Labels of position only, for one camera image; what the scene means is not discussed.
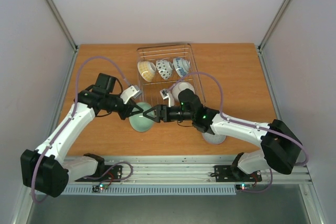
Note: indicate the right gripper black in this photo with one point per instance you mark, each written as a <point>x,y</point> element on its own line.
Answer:
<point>160,113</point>

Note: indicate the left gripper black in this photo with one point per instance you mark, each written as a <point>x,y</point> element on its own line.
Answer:
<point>126,114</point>

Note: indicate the white upturned bowl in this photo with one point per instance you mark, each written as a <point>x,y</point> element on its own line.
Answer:
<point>179,87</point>

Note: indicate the yellow patterned bowl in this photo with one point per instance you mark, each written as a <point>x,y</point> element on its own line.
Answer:
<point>147,70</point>

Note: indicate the pink patterned bowl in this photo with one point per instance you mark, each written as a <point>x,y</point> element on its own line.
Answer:
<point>164,68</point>

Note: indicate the blue floral white bowl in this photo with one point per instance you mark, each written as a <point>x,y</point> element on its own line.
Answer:
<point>181,66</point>

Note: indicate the grey speckled bowl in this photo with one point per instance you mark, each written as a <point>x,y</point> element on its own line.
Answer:
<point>213,139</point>

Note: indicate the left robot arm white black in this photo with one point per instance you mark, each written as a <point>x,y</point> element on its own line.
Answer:
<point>45,168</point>

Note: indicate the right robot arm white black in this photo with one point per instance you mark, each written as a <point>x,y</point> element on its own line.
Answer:
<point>279,148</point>

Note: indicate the left circuit board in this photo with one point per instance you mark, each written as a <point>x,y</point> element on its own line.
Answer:
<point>101,187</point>

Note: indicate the circuit board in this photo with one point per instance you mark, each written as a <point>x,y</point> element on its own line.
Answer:
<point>101,187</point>
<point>244,186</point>

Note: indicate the right circuit board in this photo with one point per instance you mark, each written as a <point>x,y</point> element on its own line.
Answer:
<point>244,186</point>

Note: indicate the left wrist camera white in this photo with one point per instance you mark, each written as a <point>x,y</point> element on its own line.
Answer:
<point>132,91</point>

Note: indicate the wire dish rack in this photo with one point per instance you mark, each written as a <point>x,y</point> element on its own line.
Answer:
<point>151,90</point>

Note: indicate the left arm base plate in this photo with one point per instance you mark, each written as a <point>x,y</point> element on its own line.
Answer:
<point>114,173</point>

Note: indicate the grey slotted cable duct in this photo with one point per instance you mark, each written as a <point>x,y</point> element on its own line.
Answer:
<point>152,190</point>

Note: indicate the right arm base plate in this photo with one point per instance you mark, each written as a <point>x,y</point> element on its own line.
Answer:
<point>224,173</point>

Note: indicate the aluminium frame rails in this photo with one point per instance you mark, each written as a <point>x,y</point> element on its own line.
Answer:
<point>195,169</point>

